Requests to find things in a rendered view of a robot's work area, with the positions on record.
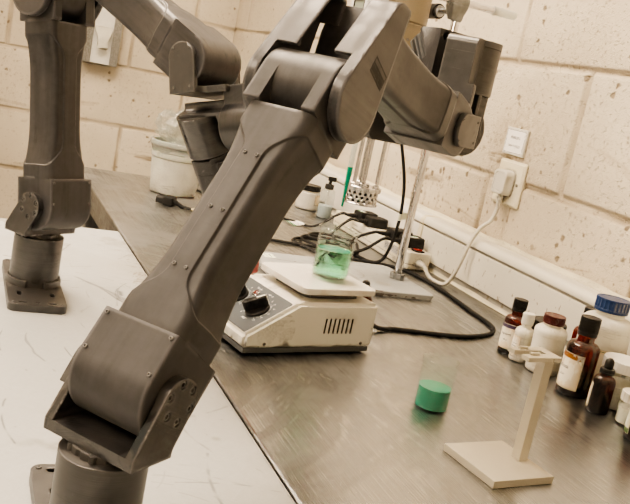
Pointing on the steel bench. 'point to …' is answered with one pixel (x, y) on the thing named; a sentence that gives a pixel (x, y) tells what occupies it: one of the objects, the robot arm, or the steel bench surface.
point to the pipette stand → (521, 472)
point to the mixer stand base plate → (379, 275)
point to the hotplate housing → (307, 323)
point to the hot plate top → (288, 273)
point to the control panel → (260, 315)
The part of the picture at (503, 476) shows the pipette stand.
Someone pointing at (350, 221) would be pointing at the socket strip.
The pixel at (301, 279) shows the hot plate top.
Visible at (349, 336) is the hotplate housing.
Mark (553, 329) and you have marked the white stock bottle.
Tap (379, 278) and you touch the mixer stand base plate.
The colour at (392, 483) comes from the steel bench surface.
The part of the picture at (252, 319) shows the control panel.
